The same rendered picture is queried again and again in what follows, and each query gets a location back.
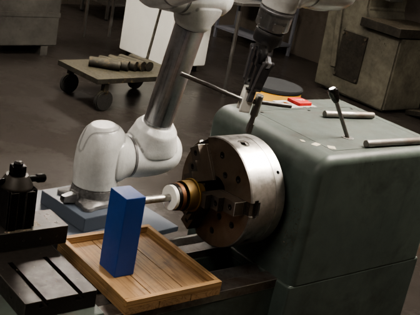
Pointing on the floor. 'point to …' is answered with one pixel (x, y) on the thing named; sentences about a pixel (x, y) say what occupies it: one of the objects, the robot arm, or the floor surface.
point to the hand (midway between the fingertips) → (246, 99)
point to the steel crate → (29, 24)
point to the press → (372, 55)
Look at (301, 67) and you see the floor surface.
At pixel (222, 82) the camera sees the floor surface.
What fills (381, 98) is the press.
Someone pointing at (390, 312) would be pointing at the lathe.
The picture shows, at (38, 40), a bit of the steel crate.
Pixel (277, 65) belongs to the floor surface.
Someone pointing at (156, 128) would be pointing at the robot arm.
